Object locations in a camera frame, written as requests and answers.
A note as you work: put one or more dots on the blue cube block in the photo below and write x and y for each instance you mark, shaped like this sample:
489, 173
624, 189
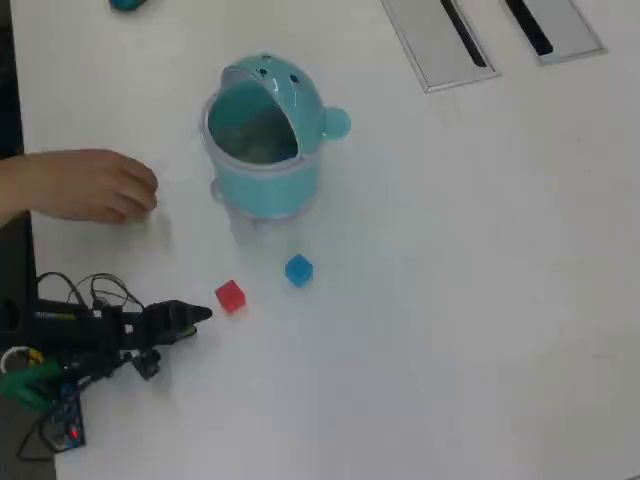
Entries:
298, 270

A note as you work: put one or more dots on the red cube block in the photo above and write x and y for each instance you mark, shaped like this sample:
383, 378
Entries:
230, 296

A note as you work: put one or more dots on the white tape roll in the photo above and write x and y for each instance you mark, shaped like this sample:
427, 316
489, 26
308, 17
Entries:
33, 356

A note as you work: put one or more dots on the small teal round object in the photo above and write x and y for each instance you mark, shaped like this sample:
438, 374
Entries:
125, 4

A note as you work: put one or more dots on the bare human hand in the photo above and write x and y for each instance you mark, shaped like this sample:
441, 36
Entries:
95, 185

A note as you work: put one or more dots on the green table clamp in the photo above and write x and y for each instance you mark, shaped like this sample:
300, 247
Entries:
25, 385

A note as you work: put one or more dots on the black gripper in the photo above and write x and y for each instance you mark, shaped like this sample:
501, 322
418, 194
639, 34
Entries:
125, 327

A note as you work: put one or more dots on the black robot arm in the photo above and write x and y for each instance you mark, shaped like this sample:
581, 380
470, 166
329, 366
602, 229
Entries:
55, 325

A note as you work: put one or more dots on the black furniture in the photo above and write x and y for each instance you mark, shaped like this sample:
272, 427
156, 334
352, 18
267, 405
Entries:
10, 100

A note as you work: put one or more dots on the blue circuit board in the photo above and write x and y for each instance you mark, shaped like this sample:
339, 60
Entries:
67, 420

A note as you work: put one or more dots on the teal whale-shaped bin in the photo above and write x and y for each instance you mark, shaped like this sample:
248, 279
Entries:
265, 185

